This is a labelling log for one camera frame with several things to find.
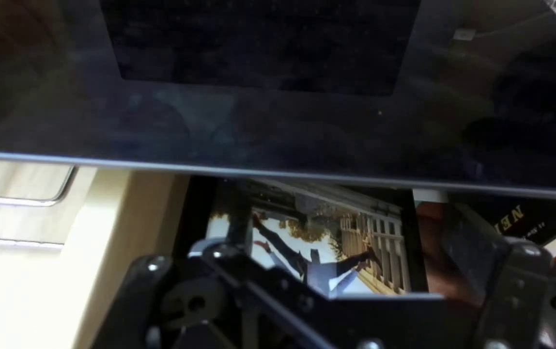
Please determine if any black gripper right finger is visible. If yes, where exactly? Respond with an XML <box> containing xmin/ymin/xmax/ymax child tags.
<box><xmin>439</xmin><ymin>203</ymin><xmax>556</xmax><ymax>349</ymax></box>

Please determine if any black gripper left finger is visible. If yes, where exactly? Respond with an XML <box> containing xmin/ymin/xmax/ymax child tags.
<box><xmin>89</xmin><ymin>192</ymin><xmax>273</xmax><ymax>349</ymax></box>

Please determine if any grey Apple laptop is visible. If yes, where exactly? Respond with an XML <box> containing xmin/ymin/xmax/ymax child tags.
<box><xmin>0</xmin><ymin>0</ymin><xmax>556</xmax><ymax>199</ymax></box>

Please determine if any black book white lettering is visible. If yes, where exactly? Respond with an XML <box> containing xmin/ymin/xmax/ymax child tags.
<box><xmin>478</xmin><ymin>195</ymin><xmax>556</xmax><ymax>246</ymax></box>

